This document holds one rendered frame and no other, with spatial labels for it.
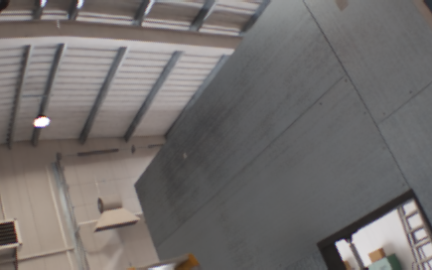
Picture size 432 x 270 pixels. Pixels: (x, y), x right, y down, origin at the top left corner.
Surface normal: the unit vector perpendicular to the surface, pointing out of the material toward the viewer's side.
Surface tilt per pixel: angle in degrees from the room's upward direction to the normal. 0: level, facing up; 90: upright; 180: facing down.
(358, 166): 90
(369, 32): 90
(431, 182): 90
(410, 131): 90
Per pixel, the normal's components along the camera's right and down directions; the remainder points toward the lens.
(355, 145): -0.81, 0.09
